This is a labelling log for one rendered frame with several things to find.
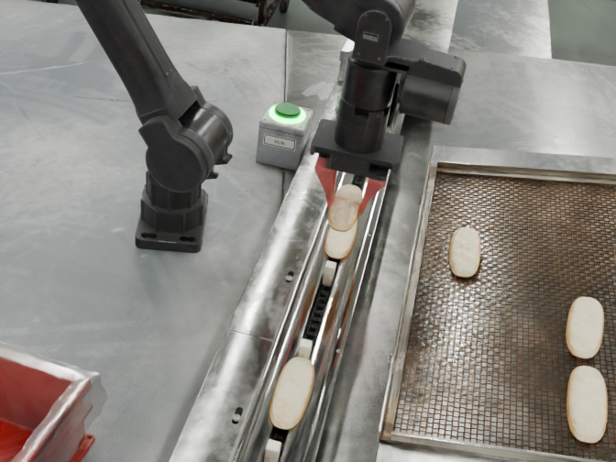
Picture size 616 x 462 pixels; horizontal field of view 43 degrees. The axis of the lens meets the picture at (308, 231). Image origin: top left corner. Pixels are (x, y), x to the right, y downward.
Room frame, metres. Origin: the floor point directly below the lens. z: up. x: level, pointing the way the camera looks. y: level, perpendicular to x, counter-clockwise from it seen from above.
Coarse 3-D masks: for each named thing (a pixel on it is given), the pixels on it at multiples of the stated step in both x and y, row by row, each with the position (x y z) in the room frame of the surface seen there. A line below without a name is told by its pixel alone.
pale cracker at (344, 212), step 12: (336, 192) 0.81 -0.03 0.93; (348, 192) 0.81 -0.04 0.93; (360, 192) 0.82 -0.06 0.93; (336, 204) 0.78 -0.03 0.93; (348, 204) 0.78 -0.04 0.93; (360, 204) 0.79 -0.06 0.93; (336, 216) 0.76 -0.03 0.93; (348, 216) 0.76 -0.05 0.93; (336, 228) 0.74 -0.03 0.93; (348, 228) 0.74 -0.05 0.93
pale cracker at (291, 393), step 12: (300, 360) 0.58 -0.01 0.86; (288, 372) 0.56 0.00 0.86; (300, 372) 0.56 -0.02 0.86; (312, 372) 0.57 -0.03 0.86; (276, 384) 0.55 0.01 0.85; (288, 384) 0.55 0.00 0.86; (300, 384) 0.55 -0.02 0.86; (312, 384) 0.56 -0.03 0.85; (276, 396) 0.53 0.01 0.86; (288, 396) 0.53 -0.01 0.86; (300, 396) 0.53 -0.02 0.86; (276, 408) 0.51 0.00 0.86; (288, 408) 0.52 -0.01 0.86; (300, 408) 0.52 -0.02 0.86; (276, 420) 0.50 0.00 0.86; (288, 420) 0.50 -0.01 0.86
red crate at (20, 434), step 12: (0, 420) 0.47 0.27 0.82; (0, 432) 0.46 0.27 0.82; (12, 432) 0.46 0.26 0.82; (24, 432) 0.46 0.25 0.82; (0, 444) 0.45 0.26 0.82; (12, 444) 0.45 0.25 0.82; (24, 444) 0.45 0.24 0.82; (84, 444) 0.45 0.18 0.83; (0, 456) 0.43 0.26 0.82; (12, 456) 0.43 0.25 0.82; (72, 456) 0.44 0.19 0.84
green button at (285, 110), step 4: (280, 104) 1.05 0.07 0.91; (284, 104) 1.05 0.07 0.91; (288, 104) 1.05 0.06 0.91; (292, 104) 1.05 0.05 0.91; (276, 108) 1.04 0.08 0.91; (280, 108) 1.04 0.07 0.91; (284, 108) 1.04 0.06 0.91; (288, 108) 1.04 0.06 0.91; (292, 108) 1.04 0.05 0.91; (296, 108) 1.05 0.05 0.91; (276, 112) 1.03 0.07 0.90; (280, 112) 1.03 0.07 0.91; (284, 112) 1.03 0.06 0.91; (288, 112) 1.03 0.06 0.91; (292, 112) 1.03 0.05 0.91; (296, 112) 1.03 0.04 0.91; (300, 112) 1.04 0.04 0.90; (280, 116) 1.02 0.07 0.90; (284, 116) 1.02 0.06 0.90; (288, 116) 1.02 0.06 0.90; (292, 116) 1.02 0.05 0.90; (296, 116) 1.03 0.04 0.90
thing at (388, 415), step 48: (432, 192) 0.90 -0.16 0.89; (432, 240) 0.79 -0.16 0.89; (528, 240) 0.80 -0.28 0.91; (480, 288) 0.70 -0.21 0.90; (528, 288) 0.70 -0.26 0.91; (576, 288) 0.70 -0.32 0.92; (432, 336) 0.62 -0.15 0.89; (528, 336) 0.62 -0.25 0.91; (432, 384) 0.55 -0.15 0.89; (528, 384) 0.55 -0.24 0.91; (384, 432) 0.48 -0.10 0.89; (432, 432) 0.48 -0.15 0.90; (528, 432) 0.49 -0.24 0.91
